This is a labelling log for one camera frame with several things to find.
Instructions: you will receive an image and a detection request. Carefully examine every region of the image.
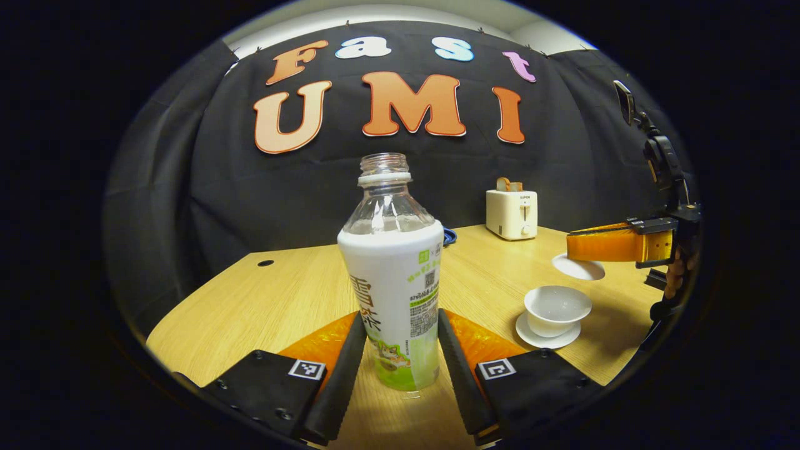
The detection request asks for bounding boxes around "clear water bottle white label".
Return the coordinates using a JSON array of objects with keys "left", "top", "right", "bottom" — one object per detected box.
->
[{"left": 337, "top": 152, "right": 445, "bottom": 393}]

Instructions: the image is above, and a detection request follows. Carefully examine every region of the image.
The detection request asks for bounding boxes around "white toaster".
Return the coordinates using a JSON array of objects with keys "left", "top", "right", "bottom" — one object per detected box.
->
[{"left": 486, "top": 189, "right": 539, "bottom": 241}]

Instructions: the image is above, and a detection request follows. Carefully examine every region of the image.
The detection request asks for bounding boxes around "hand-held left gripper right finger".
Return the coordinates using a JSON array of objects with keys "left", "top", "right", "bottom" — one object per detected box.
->
[{"left": 437, "top": 307, "right": 605, "bottom": 447}]

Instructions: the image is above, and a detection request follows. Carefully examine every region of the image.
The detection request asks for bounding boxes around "white teacup lid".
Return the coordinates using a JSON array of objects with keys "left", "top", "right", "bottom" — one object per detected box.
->
[{"left": 552, "top": 252, "right": 606, "bottom": 281}]

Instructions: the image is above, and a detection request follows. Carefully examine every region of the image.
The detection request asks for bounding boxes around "black backdrop cloth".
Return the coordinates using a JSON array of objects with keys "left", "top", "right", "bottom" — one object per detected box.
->
[{"left": 103, "top": 21, "right": 698, "bottom": 338}]

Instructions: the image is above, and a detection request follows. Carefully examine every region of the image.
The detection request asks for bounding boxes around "white teacup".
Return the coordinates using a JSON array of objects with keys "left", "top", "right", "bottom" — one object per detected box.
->
[{"left": 524, "top": 286, "right": 593, "bottom": 339}]

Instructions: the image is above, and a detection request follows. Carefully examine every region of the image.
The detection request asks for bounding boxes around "white saucer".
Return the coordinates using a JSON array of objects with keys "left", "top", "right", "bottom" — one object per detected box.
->
[{"left": 515, "top": 311, "right": 582, "bottom": 349}]

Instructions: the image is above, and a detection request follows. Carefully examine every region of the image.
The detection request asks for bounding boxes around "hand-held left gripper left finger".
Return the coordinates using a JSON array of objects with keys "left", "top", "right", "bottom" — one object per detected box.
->
[{"left": 199, "top": 311, "right": 368, "bottom": 447}]

